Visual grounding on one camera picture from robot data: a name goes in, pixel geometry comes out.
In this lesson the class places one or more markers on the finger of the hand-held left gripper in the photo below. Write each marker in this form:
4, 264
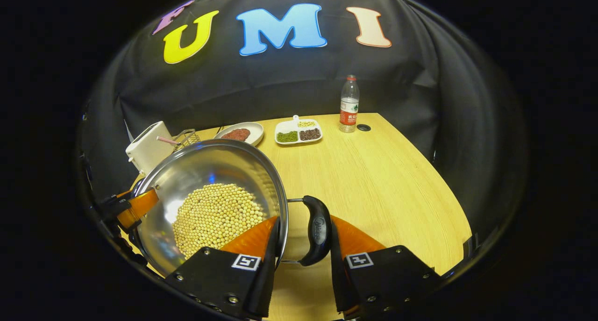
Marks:
140, 206

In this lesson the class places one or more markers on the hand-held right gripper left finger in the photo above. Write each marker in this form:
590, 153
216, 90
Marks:
210, 279

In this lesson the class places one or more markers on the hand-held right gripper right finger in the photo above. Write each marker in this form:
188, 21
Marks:
392, 279

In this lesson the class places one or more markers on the pile of soybeans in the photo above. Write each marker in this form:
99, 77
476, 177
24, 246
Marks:
215, 216

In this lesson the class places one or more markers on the stainless steel pot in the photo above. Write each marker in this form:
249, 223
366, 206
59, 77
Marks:
219, 164

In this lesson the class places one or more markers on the white toaster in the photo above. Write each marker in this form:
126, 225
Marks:
147, 148

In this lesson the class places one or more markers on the pink straw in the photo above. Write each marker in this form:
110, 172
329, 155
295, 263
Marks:
167, 140

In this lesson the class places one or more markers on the oval plate of red beans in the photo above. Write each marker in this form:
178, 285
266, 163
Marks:
238, 134

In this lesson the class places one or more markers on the white divided bean dish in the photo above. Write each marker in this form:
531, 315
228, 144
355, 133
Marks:
299, 133

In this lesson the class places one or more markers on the clear plastic water bottle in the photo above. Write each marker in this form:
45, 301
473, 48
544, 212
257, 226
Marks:
349, 110

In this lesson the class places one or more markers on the black backdrop cloth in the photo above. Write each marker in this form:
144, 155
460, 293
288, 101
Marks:
280, 87

